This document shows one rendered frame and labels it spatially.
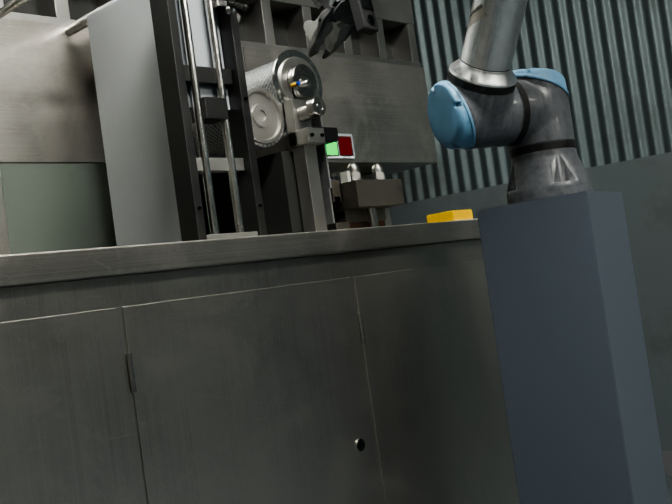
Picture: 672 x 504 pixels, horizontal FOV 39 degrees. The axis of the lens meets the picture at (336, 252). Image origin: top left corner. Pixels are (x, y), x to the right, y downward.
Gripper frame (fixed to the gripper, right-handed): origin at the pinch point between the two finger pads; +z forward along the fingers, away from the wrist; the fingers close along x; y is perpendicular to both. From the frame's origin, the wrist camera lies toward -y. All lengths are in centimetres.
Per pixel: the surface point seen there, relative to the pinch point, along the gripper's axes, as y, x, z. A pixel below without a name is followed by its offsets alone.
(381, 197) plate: -19.2, -19.4, 23.6
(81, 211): 8, 35, 49
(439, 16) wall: 91, -157, 29
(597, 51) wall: 31, -168, 3
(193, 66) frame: -6.5, 36.8, 1.8
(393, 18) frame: 50, -80, 13
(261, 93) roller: 1.4, 9.3, 11.6
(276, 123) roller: -3.4, 6.2, 15.6
